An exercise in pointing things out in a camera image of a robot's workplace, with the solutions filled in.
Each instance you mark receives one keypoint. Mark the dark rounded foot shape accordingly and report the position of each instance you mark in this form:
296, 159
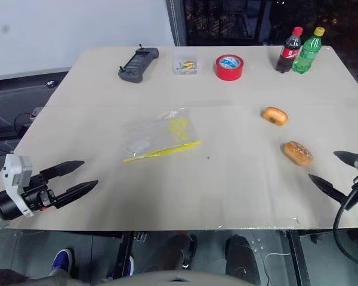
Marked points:
241, 259
174, 250

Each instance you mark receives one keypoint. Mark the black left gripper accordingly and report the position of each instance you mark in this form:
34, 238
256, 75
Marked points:
40, 193

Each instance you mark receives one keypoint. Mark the black table leg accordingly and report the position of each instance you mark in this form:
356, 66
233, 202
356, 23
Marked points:
123, 253
296, 259

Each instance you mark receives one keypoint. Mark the green soda bottle yellow cap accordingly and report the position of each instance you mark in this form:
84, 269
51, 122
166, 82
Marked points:
307, 56

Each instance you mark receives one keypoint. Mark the clear yellow-zip plastic bag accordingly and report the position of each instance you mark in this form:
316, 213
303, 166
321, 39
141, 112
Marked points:
155, 134

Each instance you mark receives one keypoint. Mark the small clear plastic bag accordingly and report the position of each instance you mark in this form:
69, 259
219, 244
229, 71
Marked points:
185, 64

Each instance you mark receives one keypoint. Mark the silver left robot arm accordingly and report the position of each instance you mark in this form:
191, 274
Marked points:
6, 205

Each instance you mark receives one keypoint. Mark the grey window frame post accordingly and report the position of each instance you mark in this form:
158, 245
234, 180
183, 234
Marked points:
176, 22

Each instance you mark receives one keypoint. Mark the blue shoe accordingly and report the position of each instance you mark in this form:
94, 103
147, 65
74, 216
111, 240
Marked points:
128, 266
62, 260

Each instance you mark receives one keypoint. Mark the cola bottle red cap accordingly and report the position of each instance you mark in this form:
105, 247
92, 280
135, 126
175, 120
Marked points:
288, 53

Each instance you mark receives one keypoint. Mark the red tape roll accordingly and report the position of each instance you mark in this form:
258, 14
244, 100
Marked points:
226, 73

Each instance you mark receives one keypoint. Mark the hot dog bun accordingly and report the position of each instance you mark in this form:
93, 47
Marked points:
298, 153

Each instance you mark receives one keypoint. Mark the grey device with red part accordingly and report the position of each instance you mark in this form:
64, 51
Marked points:
35, 113

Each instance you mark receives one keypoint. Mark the grey robot torso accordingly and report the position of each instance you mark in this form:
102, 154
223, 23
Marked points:
179, 278

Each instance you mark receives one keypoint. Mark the grey handheld controller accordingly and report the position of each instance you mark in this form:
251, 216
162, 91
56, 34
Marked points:
137, 65

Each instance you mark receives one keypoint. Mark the small black white round object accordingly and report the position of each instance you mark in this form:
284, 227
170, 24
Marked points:
50, 83

